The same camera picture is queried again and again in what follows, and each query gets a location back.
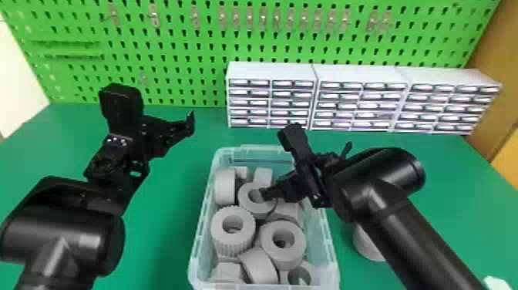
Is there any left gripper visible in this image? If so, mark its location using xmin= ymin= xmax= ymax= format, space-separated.
xmin=129 ymin=110 xmax=197 ymax=161

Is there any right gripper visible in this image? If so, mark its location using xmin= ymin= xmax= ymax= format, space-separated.
xmin=258 ymin=160 xmax=327 ymax=210

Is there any clear bin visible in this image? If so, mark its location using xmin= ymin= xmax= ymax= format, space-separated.
xmin=187 ymin=144 xmax=341 ymax=290

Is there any white drawer cabinet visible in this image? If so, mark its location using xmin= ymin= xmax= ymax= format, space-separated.
xmin=311 ymin=63 xmax=411 ymax=133
xmin=225 ymin=61 xmax=318 ymax=130
xmin=393 ymin=66 xmax=503 ymax=136

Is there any white panel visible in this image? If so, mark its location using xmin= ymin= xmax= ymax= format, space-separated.
xmin=0 ymin=20 xmax=51 ymax=139

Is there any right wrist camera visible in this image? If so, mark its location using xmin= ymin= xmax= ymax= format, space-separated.
xmin=276 ymin=123 xmax=319 ymax=164

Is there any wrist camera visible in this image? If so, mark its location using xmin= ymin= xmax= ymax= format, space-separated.
xmin=98 ymin=83 xmax=145 ymax=137
xmin=276 ymin=123 xmax=319 ymax=164

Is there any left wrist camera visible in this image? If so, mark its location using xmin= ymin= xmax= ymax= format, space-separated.
xmin=98 ymin=83 xmax=145 ymax=137

